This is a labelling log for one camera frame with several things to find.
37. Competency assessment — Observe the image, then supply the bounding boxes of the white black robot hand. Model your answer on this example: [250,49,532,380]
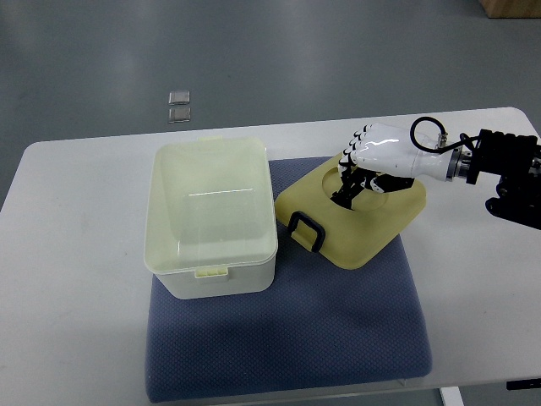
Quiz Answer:
[331,117,461,210]

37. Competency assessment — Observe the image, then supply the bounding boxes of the upper metal floor plate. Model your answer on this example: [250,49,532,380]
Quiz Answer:
[168,90,190,105]

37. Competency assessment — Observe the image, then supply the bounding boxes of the cardboard box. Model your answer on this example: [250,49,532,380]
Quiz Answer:
[479,0,540,19]

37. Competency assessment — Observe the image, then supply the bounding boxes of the yellow box lid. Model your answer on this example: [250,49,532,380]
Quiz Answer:
[270,156,426,270]

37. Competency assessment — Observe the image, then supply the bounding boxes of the white storage box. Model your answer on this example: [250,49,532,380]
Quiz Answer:
[144,137,278,299]

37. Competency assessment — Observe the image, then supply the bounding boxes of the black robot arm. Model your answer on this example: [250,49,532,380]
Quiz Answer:
[409,116,540,229]

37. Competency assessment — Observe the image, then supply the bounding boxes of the white table leg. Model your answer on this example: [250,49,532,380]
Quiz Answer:
[439,387,465,406]

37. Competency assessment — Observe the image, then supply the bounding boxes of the black bracket under table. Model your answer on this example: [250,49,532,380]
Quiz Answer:
[506,378,541,391]

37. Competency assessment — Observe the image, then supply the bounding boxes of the blue gray cushion mat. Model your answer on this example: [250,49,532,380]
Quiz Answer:
[145,154,434,403]

